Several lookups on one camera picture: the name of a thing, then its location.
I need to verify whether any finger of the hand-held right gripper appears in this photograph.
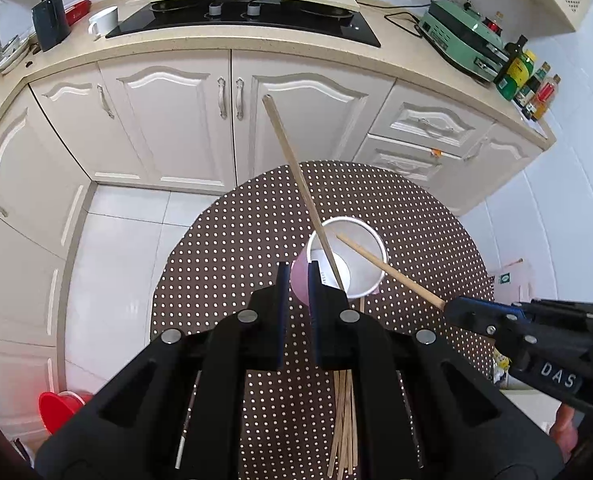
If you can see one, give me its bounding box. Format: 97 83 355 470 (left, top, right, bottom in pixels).
443 297 527 343

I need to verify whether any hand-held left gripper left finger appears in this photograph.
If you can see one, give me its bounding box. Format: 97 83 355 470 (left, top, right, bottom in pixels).
35 261 290 480

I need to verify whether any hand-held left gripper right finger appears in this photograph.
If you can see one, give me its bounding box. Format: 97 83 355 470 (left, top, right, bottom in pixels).
307 260 564 480

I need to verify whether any pink paper cup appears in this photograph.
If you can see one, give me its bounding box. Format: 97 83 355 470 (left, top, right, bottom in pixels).
290 216 388 307

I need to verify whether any light wooden chopstick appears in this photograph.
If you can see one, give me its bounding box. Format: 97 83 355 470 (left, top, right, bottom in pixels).
261 96 347 293
335 232 447 311

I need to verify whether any pile of bamboo chopsticks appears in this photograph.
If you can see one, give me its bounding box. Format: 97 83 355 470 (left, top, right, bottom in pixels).
326 297 366 478

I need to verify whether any person's right hand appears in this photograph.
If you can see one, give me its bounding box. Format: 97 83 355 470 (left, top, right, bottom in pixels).
549 402 578 457

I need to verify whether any cardboard box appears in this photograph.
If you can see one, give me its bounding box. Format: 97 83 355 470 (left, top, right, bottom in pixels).
486 259 534 307

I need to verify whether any brown polka-dot tablecloth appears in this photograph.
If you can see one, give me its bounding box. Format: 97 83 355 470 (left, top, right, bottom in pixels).
149 160 497 480

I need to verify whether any orange bottle red label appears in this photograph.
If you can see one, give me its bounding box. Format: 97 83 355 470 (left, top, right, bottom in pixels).
530 74 562 121

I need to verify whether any dark sauce bottle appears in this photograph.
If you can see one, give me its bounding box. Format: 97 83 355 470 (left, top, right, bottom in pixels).
519 61 552 109

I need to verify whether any red plastic basin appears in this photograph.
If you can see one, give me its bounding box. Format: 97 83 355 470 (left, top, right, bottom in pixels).
38 391 95 436

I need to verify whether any green bottle yellow label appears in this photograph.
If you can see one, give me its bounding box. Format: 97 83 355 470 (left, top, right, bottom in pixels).
496 50 536 102

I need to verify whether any beige stone countertop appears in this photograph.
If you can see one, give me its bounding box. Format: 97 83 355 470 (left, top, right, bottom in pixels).
0 0 557 151

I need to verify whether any dark olive oil bottle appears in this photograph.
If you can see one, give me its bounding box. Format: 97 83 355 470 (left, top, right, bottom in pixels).
493 35 528 87

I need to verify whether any green electric grill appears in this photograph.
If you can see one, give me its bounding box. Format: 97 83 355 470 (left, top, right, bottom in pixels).
417 0 509 84

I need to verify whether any black glass gas cooktop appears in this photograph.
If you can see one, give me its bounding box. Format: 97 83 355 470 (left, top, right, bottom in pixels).
105 0 382 49

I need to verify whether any white mug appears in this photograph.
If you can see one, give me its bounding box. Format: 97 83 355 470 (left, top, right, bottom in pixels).
87 6 120 40

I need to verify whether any red packet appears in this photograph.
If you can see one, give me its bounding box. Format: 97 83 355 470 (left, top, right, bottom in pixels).
65 1 94 25

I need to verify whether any white plate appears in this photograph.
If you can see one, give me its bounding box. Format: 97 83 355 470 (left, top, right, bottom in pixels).
0 35 32 74

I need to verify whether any dark blue kettle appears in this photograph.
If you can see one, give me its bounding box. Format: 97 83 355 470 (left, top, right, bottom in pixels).
31 0 72 53

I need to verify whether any black power cable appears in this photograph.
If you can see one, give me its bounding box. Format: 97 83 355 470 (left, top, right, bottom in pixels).
359 0 459 40

